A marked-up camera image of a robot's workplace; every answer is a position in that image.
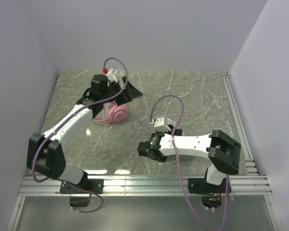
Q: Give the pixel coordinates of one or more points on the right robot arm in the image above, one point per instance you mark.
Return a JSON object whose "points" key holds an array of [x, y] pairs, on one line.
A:
{"points": [[218, 147]]}

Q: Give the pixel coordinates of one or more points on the aluminium rail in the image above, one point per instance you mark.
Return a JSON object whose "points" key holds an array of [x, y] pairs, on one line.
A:
{"points": [[245, 147], [120, 185]]}

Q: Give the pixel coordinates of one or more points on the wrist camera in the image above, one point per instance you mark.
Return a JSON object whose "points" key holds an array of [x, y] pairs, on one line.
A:
{"points": [[112, 74], [160, 121]]}

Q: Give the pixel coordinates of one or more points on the pink headphones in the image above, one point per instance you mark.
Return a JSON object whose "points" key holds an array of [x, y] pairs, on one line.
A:
{"points": [[112, 113]]}

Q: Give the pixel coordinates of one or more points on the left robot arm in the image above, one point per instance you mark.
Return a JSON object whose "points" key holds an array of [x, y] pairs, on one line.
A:
{"points": [[45, 154]]}

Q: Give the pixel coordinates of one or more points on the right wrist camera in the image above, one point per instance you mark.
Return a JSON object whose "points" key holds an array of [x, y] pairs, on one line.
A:
{"points": [[160, 121]]}

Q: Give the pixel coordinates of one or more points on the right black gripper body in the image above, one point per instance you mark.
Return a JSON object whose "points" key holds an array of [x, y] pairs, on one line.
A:
{"points": [[177, 131]]}

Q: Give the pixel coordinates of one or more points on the front aluminium rail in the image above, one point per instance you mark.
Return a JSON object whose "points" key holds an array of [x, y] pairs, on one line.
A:
{"points": [[120, 185]]}

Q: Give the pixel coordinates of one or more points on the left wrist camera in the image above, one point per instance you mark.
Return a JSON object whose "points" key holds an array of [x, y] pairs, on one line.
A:
{"points": [[112, 74]]}

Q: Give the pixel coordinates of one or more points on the right aluminium rail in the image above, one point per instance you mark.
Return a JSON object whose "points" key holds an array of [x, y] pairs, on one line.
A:
{"points": [[245, 147]]}

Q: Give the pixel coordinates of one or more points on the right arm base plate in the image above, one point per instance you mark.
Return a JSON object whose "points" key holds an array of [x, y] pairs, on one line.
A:
{"points": [[196, 186]]}

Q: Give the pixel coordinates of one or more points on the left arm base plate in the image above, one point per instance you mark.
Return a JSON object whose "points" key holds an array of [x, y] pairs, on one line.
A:
{"points": [[89, 185]]}

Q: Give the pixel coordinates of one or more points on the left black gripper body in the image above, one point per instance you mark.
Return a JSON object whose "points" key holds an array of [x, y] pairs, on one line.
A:
{"points": [[124, 89]]}

